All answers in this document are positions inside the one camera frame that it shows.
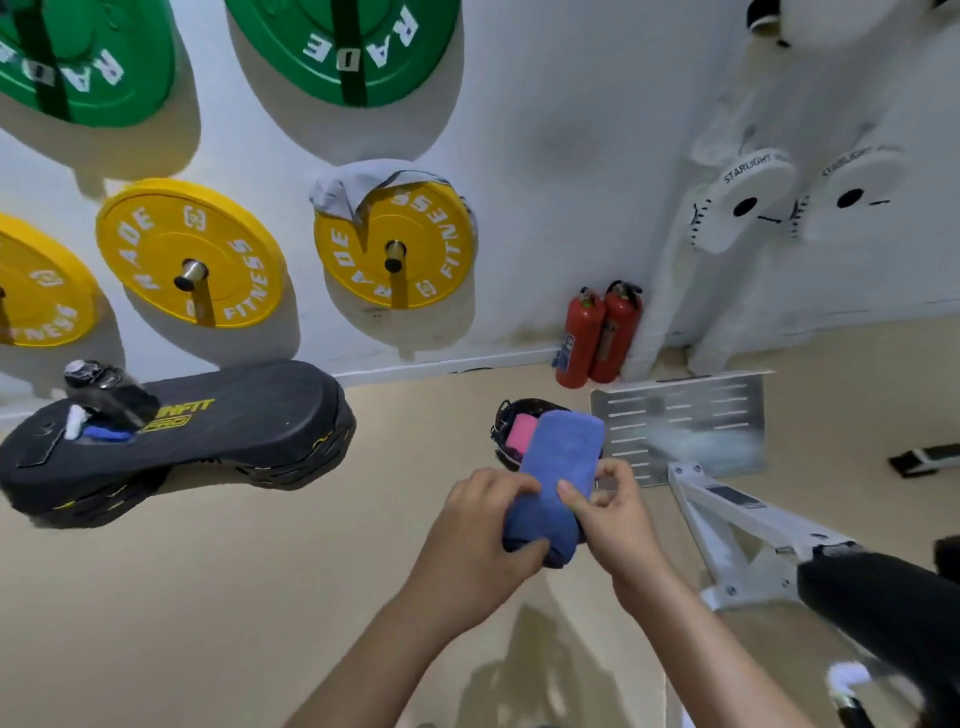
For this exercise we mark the white plate rack frame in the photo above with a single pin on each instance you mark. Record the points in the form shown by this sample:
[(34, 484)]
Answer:
[(682, 300)]

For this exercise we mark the white machine frame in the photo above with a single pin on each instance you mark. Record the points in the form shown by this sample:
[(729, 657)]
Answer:
[(742, 540)]

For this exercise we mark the black padded bench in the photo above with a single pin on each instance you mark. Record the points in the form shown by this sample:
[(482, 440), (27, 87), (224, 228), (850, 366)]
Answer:
[(247, 427)]

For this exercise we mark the black basket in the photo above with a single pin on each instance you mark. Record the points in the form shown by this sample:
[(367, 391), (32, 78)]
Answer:
[(504, 424)]

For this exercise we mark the pink rolled cloth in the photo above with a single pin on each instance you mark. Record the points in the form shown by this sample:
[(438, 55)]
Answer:
[(520, 433)]

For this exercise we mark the white weight plate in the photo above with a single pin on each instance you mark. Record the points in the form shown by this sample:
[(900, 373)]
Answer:
[(851, 195), (817, 19), (739, 202)]

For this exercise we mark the grey cloth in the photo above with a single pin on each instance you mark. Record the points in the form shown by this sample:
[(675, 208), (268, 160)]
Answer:
[(345, 191)]

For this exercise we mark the green weight plate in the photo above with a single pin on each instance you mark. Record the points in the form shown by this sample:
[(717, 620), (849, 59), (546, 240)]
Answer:
[(90, 56), (360, 45)]

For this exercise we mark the red fire extinguisher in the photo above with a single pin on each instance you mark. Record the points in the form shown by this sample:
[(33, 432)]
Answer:
[(616, 330), (579, 337)]

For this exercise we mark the person's right hand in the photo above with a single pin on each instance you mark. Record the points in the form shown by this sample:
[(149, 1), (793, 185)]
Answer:
[(622, 536)]

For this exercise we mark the person's left thumb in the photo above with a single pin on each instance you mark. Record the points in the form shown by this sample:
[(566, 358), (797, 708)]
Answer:
[(527, 556)]

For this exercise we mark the person's left hand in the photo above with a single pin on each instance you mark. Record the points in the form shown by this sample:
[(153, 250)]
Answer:
[(461, 559)]

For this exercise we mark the person's right thumb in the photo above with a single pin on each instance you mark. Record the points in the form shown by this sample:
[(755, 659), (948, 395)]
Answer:
[(576, 501)]

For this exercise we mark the silver wall peg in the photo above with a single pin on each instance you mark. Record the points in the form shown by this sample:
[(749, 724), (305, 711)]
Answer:
[(190, 274), (394, 256)]

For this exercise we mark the person's right forearm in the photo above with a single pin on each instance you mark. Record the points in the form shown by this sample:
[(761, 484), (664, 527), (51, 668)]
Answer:
[(705, 660)]

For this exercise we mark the slotted metal foot plate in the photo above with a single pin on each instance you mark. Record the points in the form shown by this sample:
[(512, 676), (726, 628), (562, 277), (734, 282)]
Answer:
[(690, 420)]

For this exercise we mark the black and white bar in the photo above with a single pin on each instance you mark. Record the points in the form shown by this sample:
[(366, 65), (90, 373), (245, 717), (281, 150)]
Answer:
[(926, 459)]

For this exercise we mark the yellow weight plate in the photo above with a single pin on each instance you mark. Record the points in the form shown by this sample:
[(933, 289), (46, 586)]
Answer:
[(34, 292), (435, 247), (225, 247)]

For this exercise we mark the person's left forearm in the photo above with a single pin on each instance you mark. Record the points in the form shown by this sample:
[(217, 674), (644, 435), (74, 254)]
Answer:
[(375, 667)]

